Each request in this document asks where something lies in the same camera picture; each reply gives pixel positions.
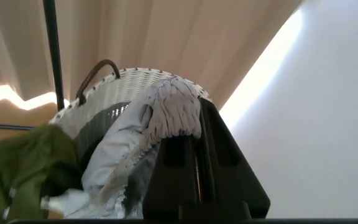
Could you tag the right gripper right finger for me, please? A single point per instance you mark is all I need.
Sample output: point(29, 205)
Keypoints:
point(228, 180)

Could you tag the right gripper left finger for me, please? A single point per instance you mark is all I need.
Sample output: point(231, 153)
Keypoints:
point(172, 180)

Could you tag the pale grey shorts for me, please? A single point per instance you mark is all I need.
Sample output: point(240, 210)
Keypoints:
point(117, 149)

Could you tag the green shirt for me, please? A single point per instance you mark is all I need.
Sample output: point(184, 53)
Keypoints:
point(20, 161)

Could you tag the white laundry basket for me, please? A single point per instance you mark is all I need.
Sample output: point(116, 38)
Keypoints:
point(129, 82)

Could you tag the black clothes rack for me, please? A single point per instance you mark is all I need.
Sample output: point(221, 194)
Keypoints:
point(54, 62)

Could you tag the beige curtain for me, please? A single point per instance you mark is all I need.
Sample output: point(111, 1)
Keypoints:
point(166, 37)

